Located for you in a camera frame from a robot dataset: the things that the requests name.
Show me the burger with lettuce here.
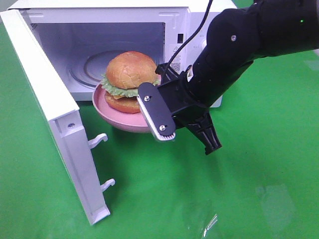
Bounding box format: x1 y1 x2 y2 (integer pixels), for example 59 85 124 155
101 51 160 114

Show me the clear tape patch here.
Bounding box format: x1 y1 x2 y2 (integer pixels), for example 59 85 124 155
182 200 222 239
255 184 296 231

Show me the white microwave oven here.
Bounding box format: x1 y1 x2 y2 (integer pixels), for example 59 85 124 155
6 0 235 102

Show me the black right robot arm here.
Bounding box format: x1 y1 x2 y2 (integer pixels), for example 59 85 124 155
139 0 319 154

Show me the white microwave door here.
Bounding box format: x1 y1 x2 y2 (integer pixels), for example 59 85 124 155
0 9 115 225

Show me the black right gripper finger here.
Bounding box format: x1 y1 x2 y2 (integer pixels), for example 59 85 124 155
186 112 222 155

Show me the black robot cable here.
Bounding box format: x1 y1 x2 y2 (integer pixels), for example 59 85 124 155
166 0 214 67

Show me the glass microwave turntable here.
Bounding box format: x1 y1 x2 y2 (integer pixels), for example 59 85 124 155
68 50 122 88

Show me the pink round plate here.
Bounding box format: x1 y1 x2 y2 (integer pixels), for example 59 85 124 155
92 74 150 133

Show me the clear tape patch right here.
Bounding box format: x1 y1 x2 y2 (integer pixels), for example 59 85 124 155
255 184 296 231

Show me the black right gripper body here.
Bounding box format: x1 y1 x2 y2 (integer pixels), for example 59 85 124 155
156 63 214 129

